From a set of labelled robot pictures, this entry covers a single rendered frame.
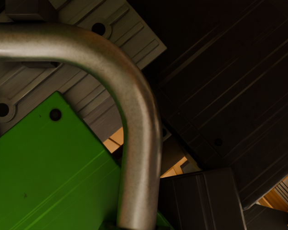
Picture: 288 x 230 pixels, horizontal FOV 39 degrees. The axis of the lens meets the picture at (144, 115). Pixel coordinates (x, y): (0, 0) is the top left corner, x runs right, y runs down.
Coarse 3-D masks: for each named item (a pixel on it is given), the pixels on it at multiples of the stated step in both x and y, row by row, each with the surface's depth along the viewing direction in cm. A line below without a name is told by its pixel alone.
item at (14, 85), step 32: (64, 0) 35; (96, 0) 35; (96, 32) 35; (128, 32) 35; (0, 64) 35; (64, 64) 35; (0, 96) 35; (32, 96) 35; (64, 96) 35; (96, 96) 34; (0, 128) 35
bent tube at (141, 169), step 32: (0, 32) 30; (32, 32) 30; (64, 32) 30; (96, 64) 30; (128, 64) 30; (128, 96) 29; (128, 128) 30; (160, 128) 30; (128, 160) 29; (160, 160) 30; (128, 192) 29; (128, 224) 29
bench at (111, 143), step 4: (120, 128) 110; (116, 132) 110; (120, 132) 113; (112, 136) 111; (116, 136) 113; (120, 136) 115; (108, 140) 111; (112, 140) 117; (116, 140) 115; (120, 140) 118; (104, 144) 112; (108, 144) 114; (112, 144) 116; (116, 144) 119; (120, 144) 121; (108, 148) 117; (112, 148) 119; (116, 148) 121
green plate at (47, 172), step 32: (32, 128) 33; (64, 128) 33; (0, 160) 33; (32, 160) 33; (64, 160) 33; (96, 160) 33; (0, 192) 33; (32, 192) 33; (64, 192) 33; (96, 192) 32; (0, 224) 33; (32, 224) 33; (64, 224) 32; (96, 224) 32; (160, 224) 32
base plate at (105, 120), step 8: (104, 104) 85; (112, 104) 88; (96, 112) 86; (104, 112) 89; (112, 112) 92; (88, 120) 87; (96, 120) 90; (104, 120) 93; (112, 120) 96; (120, 120) 99; (96, 128) 93; (104, 128) 96; (112, 128) 100; (104, 136) 101
